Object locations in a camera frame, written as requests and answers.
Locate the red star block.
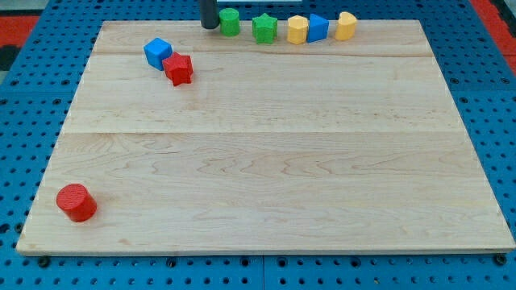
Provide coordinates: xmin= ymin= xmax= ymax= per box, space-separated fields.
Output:
xmin=162 ymin=52 xmax=194 ymax=86

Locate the green star block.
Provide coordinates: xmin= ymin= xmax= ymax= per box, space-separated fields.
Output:
xmin=252 ymin=13 xmax=277 ymax=44

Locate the yellow hexagon block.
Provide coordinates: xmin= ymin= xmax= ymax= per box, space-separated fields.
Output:
xmin=287 ymin=15 xmax=309 ymax=44

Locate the light wooden board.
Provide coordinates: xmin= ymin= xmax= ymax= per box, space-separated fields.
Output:
xmin=17 ymin=20 xmax=515 ymax=256

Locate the green cylinder block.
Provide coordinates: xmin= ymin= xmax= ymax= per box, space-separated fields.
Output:
xmin=218 ymin=8 xmax=240 ymax=37

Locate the blue triangle block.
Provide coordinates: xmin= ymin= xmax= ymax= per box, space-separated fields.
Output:
xmin=306 ymin=14 xmax=330 ymax=43

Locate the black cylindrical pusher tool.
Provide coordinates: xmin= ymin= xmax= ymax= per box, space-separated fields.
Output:
xmin=198 ymin=0 xmax=219 ymax=29

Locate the blue cube block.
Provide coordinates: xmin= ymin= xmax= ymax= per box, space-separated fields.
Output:
xmin=144 ymin=38 xmax=173 ymax=71

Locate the yellow crescent block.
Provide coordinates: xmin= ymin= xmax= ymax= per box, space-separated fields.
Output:
xmin=335 ymin=11 xmax=358 ymax=41

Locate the red cylinder block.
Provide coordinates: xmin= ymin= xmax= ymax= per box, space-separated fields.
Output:
xmin=56 ymin=184 xmax=98 ymax=222

